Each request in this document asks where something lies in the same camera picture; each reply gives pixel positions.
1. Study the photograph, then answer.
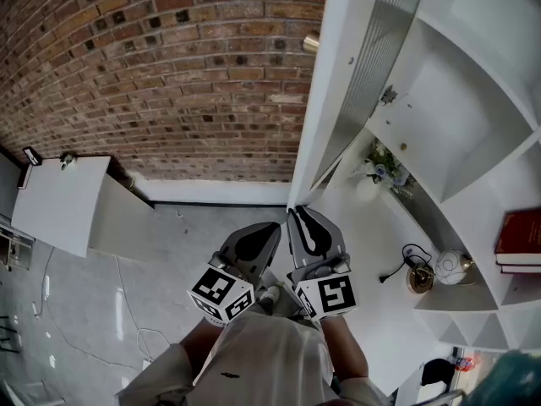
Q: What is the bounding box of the white shelf hutch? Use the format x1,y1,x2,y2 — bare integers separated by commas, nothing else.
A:
312,0,541,350

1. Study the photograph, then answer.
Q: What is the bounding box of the person's white shirt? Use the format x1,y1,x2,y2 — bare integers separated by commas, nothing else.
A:
116,310,390,406

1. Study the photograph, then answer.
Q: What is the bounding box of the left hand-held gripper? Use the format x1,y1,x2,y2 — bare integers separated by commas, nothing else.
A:
187,222,282,325

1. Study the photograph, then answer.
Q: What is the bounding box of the black bag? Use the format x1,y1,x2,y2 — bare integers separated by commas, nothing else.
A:
421,357,456,387

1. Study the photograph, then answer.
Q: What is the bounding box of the metal frame cart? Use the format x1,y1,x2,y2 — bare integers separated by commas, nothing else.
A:
0,213,35,272

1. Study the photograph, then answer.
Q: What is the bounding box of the white desk with drawers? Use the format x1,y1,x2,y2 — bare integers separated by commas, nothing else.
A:
287,127,478,397

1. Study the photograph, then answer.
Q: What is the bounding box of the white floor cable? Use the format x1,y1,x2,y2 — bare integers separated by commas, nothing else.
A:
112,254,172,365

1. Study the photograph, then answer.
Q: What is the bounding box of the white window ledge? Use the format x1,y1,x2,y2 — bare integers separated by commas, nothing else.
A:
395,365,462,406

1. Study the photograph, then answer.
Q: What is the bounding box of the black lamp power cable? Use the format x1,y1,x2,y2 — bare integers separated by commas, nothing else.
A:
379,243,434,285

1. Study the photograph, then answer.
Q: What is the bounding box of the red hardcover book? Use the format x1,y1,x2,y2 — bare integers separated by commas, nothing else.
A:
493,207,541,266
500,262,541,275

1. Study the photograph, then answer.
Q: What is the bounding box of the person's right forearm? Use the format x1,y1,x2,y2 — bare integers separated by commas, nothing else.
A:
323,315,369,382

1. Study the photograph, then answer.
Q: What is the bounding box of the person's left forearm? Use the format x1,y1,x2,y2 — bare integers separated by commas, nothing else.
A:
181,319,225,387

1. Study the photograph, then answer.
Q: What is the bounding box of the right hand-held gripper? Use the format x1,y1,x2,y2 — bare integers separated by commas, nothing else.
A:
286,206,358,321

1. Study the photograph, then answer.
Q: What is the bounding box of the artificial flower bouquet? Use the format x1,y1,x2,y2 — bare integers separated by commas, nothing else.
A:
350,137,418,198

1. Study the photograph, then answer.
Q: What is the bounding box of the white side cabinet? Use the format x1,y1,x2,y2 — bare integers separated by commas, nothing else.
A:
10,154,149,261

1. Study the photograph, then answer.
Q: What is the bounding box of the white flower vase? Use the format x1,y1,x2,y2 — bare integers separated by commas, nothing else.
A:
354,171,381,202

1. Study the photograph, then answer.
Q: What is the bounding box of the white cabinet door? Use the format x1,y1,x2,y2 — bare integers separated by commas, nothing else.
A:
286,0,430,211

